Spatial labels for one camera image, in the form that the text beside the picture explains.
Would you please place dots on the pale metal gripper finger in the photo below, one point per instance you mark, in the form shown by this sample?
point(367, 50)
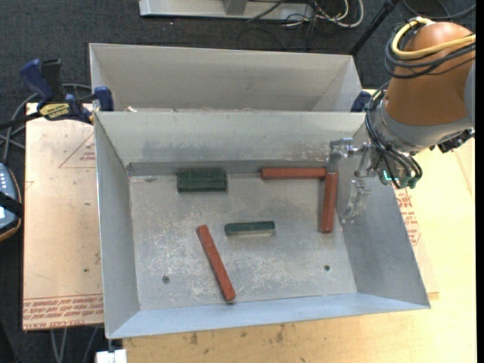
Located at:
point(357, 200)
point(340, 147)

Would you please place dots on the dark green flat block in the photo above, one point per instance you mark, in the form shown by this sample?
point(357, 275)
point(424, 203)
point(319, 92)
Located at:
point(202, 180)
point(249, 227)

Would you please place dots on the red-brown flat block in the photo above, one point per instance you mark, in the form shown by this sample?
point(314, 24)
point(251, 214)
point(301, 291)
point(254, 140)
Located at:
point(215, 263)
point(328, 206)
point(293, 173)

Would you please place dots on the grey metal bin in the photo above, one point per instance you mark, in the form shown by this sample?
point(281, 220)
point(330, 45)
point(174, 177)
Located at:
point(246, 259)

